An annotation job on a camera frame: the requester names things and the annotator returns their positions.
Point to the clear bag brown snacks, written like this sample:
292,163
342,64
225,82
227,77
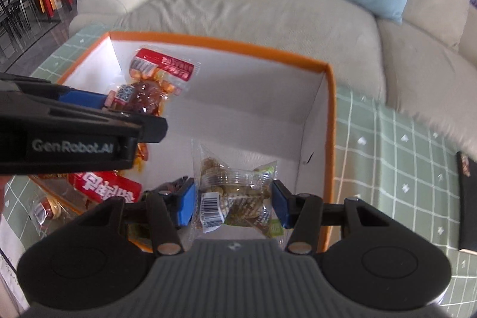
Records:
232,203

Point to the large red snack bag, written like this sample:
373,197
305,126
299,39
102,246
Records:
100,186

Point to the orange cardboard box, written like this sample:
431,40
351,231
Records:
247,104

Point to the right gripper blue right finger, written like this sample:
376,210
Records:
302,214

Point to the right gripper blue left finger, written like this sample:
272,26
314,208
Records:
170,207

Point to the small clear pastry packet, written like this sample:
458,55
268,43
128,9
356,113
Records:
48,215

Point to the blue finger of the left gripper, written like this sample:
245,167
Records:
84,98

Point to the beige sofa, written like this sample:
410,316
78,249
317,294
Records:
395,63

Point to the green grid tablecloth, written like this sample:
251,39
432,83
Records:
387,159

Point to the red sauce meat packet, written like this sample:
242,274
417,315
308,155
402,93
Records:
155,78

